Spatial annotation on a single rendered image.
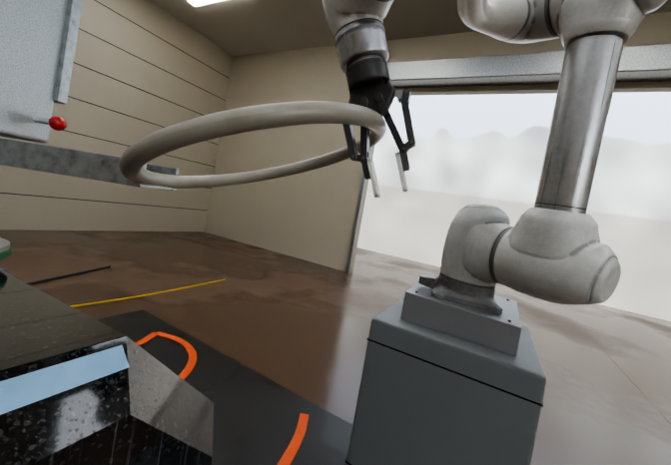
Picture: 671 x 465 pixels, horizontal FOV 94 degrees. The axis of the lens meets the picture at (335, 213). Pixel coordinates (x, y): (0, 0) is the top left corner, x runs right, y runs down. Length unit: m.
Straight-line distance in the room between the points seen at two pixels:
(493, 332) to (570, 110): 0.54
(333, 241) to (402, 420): 4.75
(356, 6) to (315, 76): 5.89
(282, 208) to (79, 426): 5.74
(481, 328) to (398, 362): 0.22
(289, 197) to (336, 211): 1.09
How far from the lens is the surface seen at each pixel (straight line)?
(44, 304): 0.81
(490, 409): 0.89
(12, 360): 0.62
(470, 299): 0.94
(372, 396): 0.96
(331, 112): 0.45
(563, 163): 0.85
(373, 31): 0.61
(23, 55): 1.00
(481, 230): 0.90
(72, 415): 0.60
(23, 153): 0.84
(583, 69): 0.90
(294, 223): 5.99
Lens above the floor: 1.08
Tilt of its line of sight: 1 degrees down
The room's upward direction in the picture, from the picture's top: 10 degrees clockwise
